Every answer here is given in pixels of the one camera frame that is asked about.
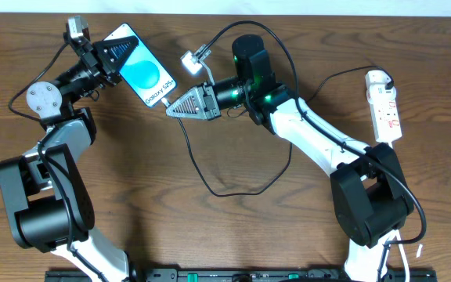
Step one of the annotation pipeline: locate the black charging cable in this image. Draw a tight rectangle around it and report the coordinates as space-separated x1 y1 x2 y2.
161 65 395 197

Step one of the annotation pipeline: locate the small white paper tag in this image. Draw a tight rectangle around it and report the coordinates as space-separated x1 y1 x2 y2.
416 244 423 258

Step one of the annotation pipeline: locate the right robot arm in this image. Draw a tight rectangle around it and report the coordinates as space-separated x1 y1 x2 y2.
166 34 422 281

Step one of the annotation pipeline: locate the black right camera cable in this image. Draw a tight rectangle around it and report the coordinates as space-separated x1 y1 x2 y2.
193 20 428 282

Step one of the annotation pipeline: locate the white USB charger adapter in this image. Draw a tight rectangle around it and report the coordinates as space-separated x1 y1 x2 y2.
365 69 394 90

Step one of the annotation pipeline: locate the blue Galaxy smartphone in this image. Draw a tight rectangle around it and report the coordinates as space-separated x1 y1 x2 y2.
104 23 177 107

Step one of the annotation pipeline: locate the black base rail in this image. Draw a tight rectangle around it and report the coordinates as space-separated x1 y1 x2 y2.
44 268 438 282

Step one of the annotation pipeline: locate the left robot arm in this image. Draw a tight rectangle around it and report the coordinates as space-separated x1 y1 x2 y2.
0 33 146 281

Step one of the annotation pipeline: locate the white power strip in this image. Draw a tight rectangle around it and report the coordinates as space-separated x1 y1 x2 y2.
366 85 402 143

